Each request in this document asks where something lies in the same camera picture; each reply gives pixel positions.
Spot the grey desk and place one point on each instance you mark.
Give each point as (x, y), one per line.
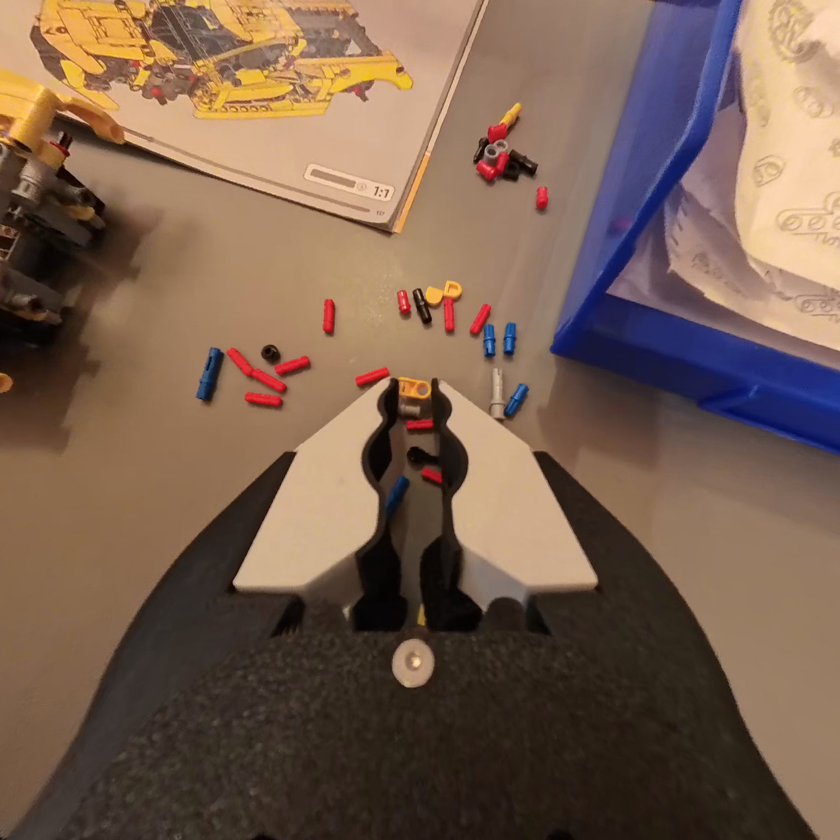
(229, 275)

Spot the yellow axle pin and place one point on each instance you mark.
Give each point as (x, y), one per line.
(510, 115)

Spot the scattered red toy pins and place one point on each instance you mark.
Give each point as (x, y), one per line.
(328, 316)

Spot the toy car instruction booklet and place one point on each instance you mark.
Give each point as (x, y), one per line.
(295, 151)

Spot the short grey axle pin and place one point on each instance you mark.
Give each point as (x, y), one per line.
(410, 409)

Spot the crumpled white printed paper bags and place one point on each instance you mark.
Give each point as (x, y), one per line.
(787, 131)

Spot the yellow toy brick car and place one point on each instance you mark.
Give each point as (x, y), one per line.
(39, 105)

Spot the blue storage bin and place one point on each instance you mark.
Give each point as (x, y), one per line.
(656, 131)

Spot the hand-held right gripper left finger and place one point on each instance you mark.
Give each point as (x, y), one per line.
(308, 525)

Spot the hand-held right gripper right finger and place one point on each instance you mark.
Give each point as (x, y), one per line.
(518, 525)

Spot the yellow half-round toy piece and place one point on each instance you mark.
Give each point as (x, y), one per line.
(434, 297)
(453, 291)

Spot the yellow holed connector piece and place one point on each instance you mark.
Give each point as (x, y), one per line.
(413, 388)

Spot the long grey toy pin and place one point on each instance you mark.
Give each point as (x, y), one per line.
(499, 394)

